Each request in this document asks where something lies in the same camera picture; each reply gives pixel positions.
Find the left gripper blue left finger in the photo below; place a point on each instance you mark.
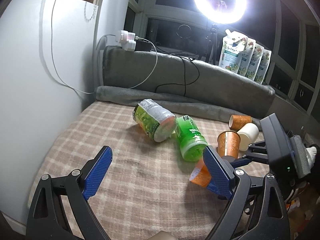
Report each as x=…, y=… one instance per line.
x=82, y=184

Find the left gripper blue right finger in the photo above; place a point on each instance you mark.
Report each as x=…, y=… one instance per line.
x=232, y=184

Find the orange blue Arctic Ocean cup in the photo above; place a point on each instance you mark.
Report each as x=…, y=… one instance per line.
x=200, y=174

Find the white plastic cup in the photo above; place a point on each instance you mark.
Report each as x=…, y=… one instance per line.
x=248, y=134

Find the brown patterned paper cup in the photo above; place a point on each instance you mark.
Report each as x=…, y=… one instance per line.
x=228, y=143

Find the green tea bottle cup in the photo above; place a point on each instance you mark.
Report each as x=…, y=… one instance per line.
x=190, y=139

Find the brown paper cup at back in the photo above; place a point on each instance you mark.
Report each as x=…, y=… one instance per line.
x=236, y=122

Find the clear green label bottle cup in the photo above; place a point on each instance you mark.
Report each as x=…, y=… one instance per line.
x=157, y=122

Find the gloved right hand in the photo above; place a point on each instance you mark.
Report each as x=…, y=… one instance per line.
x=311, y=153

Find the plaid checked bed cover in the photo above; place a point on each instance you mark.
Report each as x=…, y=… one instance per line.
x=146, y=188

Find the grey folded blanket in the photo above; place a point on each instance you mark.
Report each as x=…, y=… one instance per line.
x=174, y=103

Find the detergent refill pouch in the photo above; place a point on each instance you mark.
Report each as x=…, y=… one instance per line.
x=246, y=56
x=233, y=44
x=263, y=66
x=254, y=62

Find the grey sofa backrest cushion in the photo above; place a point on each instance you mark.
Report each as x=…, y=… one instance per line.
x=162, y=73

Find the black power adapter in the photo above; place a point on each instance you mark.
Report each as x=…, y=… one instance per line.
x=142, y=45

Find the white power strip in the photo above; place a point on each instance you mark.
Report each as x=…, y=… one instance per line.
x=126, y=39

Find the black tripod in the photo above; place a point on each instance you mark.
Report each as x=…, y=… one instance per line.
x=209, y=46

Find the ring light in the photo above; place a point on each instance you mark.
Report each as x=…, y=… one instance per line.
x=222, y=11

